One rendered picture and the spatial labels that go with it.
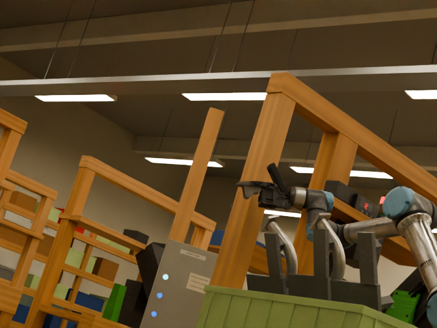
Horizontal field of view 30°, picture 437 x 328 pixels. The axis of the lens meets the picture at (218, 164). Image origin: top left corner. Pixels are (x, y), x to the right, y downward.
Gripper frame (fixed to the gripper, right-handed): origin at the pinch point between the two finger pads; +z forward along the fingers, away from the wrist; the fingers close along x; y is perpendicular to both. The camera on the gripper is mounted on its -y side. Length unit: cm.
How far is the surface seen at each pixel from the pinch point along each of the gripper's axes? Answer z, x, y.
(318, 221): -5, -89, 30
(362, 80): -140, 286, -171
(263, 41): -116, 591, -329
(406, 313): -75, 20, 36
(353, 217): -54, 28, 0
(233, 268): -3.9, 14.0, 29.3
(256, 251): -15.5, 31.0, 18.8
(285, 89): -16.5, 10.7, -43.2
